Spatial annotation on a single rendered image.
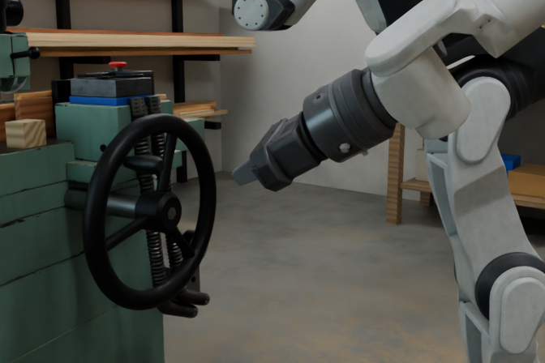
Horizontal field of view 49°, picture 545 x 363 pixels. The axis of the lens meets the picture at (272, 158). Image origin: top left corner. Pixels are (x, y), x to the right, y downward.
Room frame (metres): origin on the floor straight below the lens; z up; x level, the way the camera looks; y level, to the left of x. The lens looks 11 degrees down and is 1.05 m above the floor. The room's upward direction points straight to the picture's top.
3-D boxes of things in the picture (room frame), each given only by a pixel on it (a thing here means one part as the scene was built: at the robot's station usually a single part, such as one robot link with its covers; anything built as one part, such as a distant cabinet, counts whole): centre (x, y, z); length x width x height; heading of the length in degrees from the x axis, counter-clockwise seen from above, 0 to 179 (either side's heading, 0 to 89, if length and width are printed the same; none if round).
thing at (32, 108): (1.05, 0.35, 0.93); 0.23 x 0.01 x 0.07; 152
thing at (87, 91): (1.00, 0.26, 0.99); 0.13 x 0.11 x 0.06; 152
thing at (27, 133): (0.91, 0.38, 0.92); 0.05 x 0.04 x 0.04; 158
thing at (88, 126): (1.00, 0.26, 0.91); 0.15 x 0.14 x 0.09; 152
